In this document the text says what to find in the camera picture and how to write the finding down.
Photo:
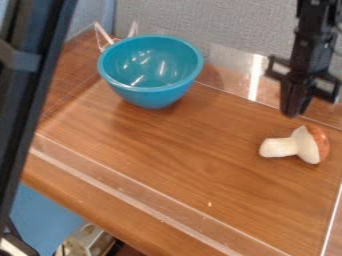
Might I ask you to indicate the clear acrylic corner bracket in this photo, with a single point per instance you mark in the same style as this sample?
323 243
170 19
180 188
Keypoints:
106 39

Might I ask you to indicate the blue plastic bowl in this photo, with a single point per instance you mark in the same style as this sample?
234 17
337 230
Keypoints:
151 69

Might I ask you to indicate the clear acrylic barrier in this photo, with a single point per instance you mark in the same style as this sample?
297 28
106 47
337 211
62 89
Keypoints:
235 72
201 226

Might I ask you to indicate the black stand leg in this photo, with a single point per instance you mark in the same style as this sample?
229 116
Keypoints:
12 245

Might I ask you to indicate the white brown toy mushroom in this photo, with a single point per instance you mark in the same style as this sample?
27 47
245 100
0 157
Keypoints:
306 143

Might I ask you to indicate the clear acrylic front barrier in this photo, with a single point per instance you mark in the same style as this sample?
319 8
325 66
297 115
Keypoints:
201 226

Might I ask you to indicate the clear acrylic back barrier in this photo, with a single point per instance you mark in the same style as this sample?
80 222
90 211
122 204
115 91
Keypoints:
235 72

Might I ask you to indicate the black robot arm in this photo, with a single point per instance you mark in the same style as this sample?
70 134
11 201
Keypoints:
319 17

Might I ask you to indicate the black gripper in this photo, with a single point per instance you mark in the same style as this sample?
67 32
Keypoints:
303 74

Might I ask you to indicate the dark blue metal post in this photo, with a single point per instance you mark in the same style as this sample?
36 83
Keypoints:
32 35

